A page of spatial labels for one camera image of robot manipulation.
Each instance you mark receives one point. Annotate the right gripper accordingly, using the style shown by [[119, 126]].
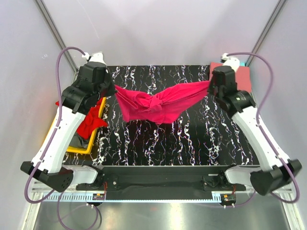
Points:
[[210, 91]]

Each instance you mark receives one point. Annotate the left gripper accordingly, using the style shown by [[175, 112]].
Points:
[[112, 90]]

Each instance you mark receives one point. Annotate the magenta pink t shirt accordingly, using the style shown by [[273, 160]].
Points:
[[162, 108]]

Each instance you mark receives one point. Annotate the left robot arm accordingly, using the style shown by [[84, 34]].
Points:
[[93, 83]]

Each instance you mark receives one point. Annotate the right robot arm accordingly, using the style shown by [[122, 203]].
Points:
[[276, 169]]

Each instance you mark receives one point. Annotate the folded salmon pink t shirt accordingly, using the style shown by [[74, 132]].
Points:
[[242, 77]]

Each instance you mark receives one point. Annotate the red t shirt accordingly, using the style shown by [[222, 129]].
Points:
[[68, 123]]

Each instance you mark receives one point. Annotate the grey t shirt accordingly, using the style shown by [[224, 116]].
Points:
[[80, 143]]

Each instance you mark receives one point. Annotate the yellow plastic bin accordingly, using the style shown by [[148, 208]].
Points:
[[89, 126]]

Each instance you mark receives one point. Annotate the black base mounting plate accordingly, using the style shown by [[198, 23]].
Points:
[[157, 183]]

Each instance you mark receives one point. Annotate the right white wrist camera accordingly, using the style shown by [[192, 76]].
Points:
[[230, 61]]

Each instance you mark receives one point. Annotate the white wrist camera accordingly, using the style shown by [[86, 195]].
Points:
[[95, 57], [230, 61]]

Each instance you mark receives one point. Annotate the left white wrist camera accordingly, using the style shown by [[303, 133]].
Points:
[[95, 57]]

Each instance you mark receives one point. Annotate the left aluminium frame post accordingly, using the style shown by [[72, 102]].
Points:
[[55, 33]]

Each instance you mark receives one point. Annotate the aluminium frame post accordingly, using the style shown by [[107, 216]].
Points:
[[55, 33], [269, 25]]

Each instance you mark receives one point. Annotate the right aluminium frame post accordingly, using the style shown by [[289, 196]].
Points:
[[269, 25]]

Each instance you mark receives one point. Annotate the aluminium rail profile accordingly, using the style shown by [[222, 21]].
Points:
[[40, 190]]

